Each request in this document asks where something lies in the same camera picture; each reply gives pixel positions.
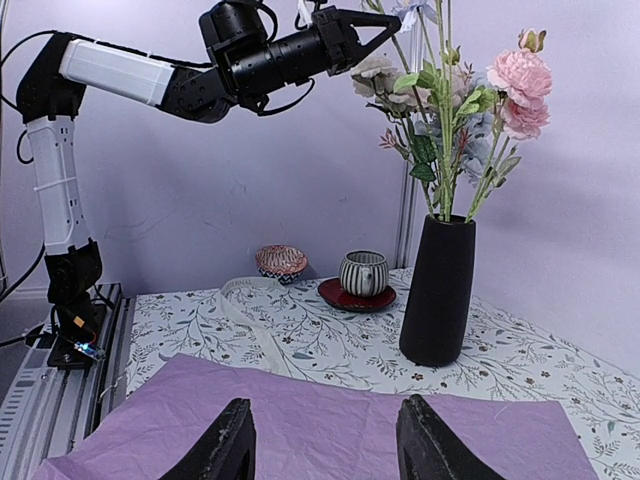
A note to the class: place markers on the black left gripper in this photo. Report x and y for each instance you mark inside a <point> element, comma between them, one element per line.
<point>331,44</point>

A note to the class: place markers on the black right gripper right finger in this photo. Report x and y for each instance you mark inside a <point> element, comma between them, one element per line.
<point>427,448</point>

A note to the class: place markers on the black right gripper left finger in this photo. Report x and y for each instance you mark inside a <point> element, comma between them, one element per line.
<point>226,450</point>

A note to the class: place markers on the large pale pink peony stem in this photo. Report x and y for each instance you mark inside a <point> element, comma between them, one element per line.
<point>411,113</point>

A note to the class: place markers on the blue poppy flower stem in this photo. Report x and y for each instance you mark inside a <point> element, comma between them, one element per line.
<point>441,114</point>

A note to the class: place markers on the purple pink wrapping paper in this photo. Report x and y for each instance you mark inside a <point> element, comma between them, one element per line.
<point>311,431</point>

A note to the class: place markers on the light blue flower stem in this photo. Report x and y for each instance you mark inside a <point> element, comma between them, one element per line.
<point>478,126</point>

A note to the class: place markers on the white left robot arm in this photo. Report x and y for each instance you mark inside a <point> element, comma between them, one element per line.
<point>177,205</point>

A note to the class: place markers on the black tapered vase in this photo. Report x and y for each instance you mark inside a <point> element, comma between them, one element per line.
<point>437,308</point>

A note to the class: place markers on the floral patterned tablecloth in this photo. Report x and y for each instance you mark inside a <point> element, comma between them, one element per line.
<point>256,322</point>

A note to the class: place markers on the red lacquer saucer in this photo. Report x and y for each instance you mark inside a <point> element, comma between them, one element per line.
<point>333,294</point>

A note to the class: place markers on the striped grey teacup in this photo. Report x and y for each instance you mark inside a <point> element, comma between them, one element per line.
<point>364,273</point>

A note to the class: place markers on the left aluminium frame post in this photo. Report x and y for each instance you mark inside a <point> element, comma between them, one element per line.
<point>414,54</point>

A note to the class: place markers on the aluminium front rail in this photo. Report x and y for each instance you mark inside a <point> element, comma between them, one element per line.
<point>47,411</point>

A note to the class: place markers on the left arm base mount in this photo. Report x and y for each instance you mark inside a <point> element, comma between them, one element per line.
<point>70,338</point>

